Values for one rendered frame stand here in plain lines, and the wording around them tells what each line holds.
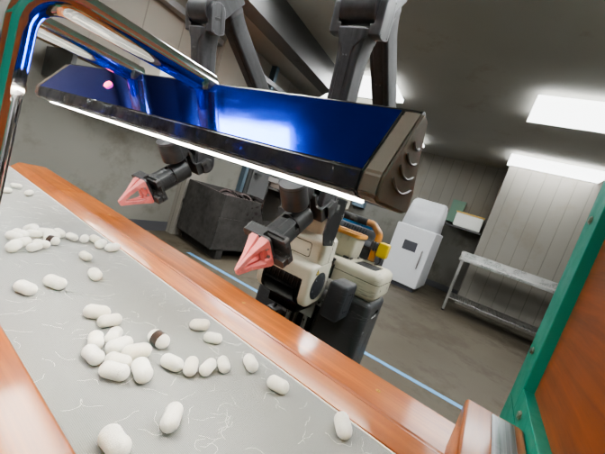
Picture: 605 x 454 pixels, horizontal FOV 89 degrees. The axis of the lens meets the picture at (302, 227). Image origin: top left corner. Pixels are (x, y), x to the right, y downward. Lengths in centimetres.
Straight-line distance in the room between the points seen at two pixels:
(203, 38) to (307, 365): 79
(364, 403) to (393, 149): 41
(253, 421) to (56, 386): 23
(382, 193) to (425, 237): 519
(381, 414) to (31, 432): 40
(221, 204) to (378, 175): 322
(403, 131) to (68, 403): 42
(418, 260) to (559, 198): 236
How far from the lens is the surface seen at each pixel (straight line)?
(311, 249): 108
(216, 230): 343
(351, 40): 67
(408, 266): 545
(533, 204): 622
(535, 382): 55
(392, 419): 54
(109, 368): 47
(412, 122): 23
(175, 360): 49
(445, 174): 706
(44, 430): 39
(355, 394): 54
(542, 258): 620
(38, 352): 53
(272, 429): 46
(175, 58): 35
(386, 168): 21
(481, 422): 43
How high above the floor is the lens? 103
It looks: 7 degrees down
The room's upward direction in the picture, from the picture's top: 18 degrees clockwise
